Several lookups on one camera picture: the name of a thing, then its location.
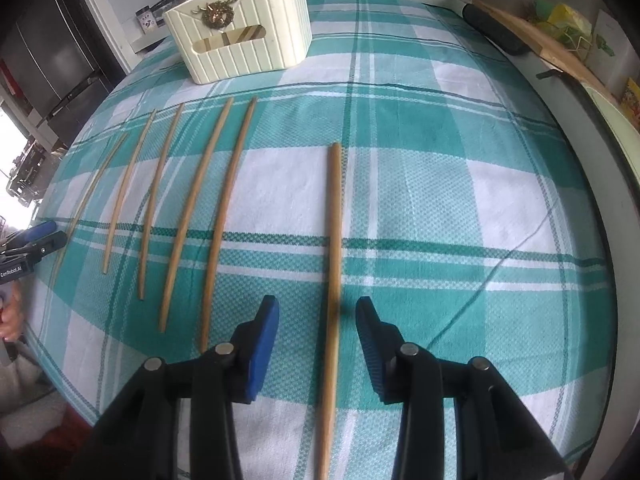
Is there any light green cutting board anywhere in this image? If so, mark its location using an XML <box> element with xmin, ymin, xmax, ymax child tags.
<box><xmin>582</xmin><ymin>84</ymin><xmax>640</xmax><ymax>178</ymax></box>

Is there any white spice jar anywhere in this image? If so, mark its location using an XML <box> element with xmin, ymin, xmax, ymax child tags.
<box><xmin>136</xmin><ymin>6</ymin><xmax>157</xmax><ymax>34</ymax></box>

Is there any teal white plaid tablecloth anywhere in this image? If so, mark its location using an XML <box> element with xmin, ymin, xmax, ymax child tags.
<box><xmin>25</xmin><ymin>0</ymin><xmax>615</xmax><ymax>479</ymax></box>

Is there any dark grey refrigerator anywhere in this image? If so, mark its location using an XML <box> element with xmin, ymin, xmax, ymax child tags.
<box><xmin>1</xmin><ymin>0</ymin><xmax>125</xmax><ymax>148</ymax></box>

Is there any green yellow bag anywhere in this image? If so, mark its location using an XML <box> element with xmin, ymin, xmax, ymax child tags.
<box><xmin>528</xmin><ymin>0</ymin><xmax>614</xmax><ymax>61</ymax></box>

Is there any cream utensil holder box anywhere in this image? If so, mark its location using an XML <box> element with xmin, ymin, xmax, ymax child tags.
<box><xmin>163</xmin><ymin>0</ymin><xmax>312</xmax><ymax>84</ymax></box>

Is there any yellow snack packet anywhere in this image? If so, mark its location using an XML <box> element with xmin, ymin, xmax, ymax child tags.
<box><xmin>620</xmin><ymin>78</ymin><xmax>640</xmax><ymax>130</ymax></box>

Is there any wooden chopstick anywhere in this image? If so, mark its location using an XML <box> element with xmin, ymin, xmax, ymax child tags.
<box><xmin>102</xmin><ymin>110</ymin><xmax>156</xmax><ymax>274</ymax></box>
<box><xmin>136</xmin><ymin>102</ymin><xmax>186</xmax><ymax>302</ymax></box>
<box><xmin>198</xmin><ymin>96</ymin><xmax>258</xmax><ymax>354</ymax></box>
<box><xmin>317</xmin><ymin>143</ymin><xmax>342</xmax><ymax>479</ymax></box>
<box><xmin>49</xmin><ymin>133</ymin><xmax>127</xmax><ymax>288</ymax></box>
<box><xmin>157</xmin><ymin>96</ymin><xmax>236</xmax><ymax>334</ymax></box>

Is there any wooden cutting board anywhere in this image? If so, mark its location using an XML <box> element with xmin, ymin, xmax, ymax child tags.
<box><xmin>472</xmin><ymin>0</ymin><xmax>618</xmax><ymax>106</ymax></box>

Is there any person's left hand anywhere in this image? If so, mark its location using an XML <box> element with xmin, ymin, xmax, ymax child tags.
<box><xmin>0</xmin><ymin>281</ymin><xmax>24</xmax><ymax>342</ymax></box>

